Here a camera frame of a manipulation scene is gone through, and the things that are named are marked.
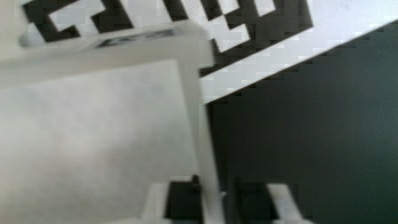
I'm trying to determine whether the small white drawer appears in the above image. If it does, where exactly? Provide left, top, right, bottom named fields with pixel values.
left=0, top=21, right=225, bottom=224

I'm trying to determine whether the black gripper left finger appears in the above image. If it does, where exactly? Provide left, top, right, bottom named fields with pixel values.
left=138, top=174, right=205, bottom=224

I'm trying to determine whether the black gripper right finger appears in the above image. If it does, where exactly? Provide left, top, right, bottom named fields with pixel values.
left=227, top=176, right=308, bottom=224

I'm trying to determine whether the white marker sheet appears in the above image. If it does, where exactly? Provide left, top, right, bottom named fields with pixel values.
left=17, top=0, right=398, bottom=102

